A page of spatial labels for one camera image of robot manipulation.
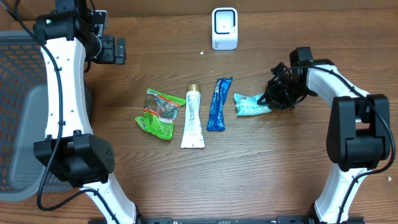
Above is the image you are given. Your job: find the teal tissue packet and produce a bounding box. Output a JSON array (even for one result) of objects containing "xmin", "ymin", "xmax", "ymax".
[{"xmin": 234, "ymin": 93, "xmax": 271, "ymax": 116}]

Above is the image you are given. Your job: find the green snack packet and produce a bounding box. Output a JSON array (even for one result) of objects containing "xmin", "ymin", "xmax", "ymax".
[{"xmin": 135, "ymin": 88, "xmax": 186, "ymax": 140}]

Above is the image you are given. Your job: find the blue snack packet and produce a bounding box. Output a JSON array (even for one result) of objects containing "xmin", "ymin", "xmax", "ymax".
[{"xmin": 206, "ymin": 77, "xmax": 233, "ymax": 131}]

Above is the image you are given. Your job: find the white tube gold cap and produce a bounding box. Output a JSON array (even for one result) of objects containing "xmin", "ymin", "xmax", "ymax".
[{"xmin": 181, "ymin": 84, "xmax": 205, "ymax": 149}]

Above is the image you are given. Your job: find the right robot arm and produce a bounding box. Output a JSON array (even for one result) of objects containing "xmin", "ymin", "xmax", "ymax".
[{"xmin": 257, "ymin": 47, "xmax": 396, "ymax": 223}]

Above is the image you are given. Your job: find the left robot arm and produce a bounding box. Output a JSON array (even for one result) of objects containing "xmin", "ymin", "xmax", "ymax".
[{"xmin": 34, "ymin": 1, "xmax": 139, "ymax": 223}]

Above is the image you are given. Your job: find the white barcode scanner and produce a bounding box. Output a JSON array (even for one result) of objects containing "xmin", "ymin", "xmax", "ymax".
[{"xmin": 211, "ymin": 7, "xmax": 238, "ymax": 50}]

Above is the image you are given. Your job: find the grey plastic basket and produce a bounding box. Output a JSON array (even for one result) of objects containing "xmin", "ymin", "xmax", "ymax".
[{"xmin": 1, "ymin": 30, "xmax": 93, "ymax": 202}]

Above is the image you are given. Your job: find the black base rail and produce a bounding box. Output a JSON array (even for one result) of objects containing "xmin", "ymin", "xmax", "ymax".
[{"xmin": 88, "ymin": 217, "xmax": 365, "ymax": 224}]

